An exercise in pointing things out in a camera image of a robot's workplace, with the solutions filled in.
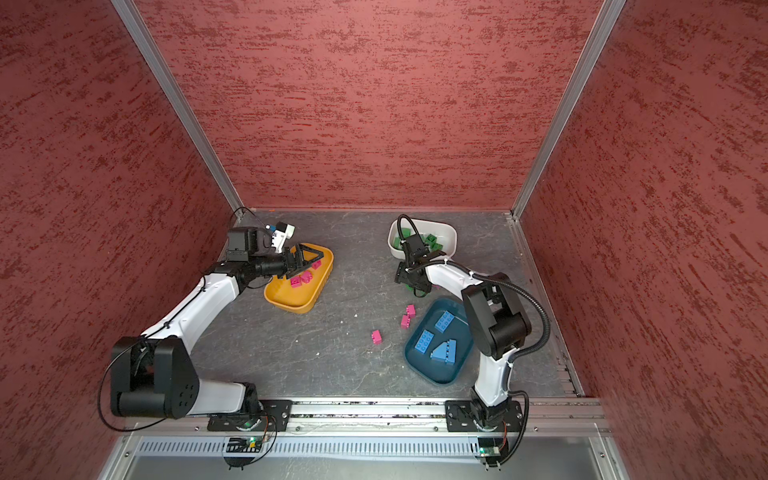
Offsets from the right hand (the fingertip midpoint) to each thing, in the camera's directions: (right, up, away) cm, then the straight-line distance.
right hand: (405, 285), depth 96 cm
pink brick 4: (-37, +1, +2) cm, 37 cm away
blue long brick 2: (+12, -10, -7) cm, 17 cm away
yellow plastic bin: (-34, -3, +1) cm, 34 cm away
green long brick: (+13, +12, +13) cm, 22 cm away
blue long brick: (+5, -15, -11) cm, 19 cm away
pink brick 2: (+2, -7, -4) cm, 9 cm away
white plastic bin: (+16, +17, +14) cm, 27 cm away
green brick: (+10, +16, +12) cm, 22 cm away
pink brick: (-9, -14, -11) cm, 19 cm away
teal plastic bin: (+4, -20, -15) cm, 26 cm away
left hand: (-25, +8, -14) cm, 30 cm away
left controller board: (-42, -36, -23) cm, 60 cm away
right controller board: (+20, -36, -25) cm, 48 cm away
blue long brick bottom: (+13, -17, -13) cm, 25 cm away
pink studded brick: (-34, +2, +4) cm, 34 cm away
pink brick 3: (0, -10, -7) cm, 12 cm away
